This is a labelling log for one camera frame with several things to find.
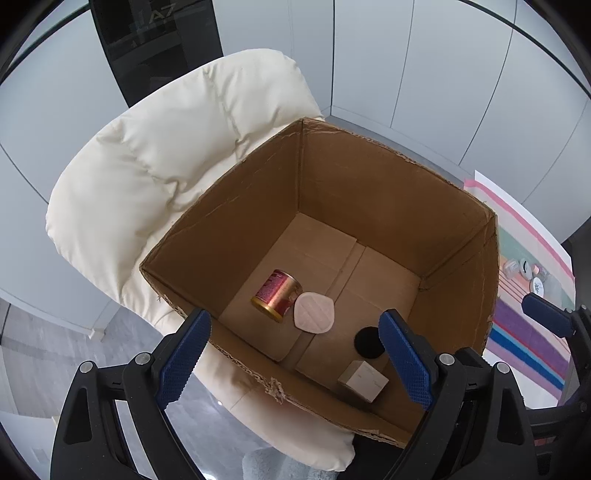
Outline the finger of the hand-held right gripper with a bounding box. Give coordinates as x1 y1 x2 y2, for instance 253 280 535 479
522 293 591 407
526 406 591 448

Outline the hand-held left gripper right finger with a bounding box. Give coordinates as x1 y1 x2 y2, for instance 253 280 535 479
378 308 541 480

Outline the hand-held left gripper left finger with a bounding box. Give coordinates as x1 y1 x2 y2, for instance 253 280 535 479
50 308 213 480

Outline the black round disc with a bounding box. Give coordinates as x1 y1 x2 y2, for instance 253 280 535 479
353 326 386 361

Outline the pale pink lid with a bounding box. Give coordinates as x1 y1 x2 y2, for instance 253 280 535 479
293 291 335 334

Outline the red gold can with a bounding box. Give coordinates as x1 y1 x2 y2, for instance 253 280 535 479
250 269 303 325

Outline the brown cardboard box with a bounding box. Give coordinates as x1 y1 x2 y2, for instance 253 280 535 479
139 117 502 448

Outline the striped cloth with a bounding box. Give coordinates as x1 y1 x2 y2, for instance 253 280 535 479
464 178 575 402

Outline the white fluffy blanket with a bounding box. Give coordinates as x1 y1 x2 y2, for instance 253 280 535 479
240 445 324 480

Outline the cream padded chair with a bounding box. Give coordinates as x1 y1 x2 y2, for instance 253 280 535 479
45 48 356 472

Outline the black glass panel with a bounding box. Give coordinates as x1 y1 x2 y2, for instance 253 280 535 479
90 0 222 104

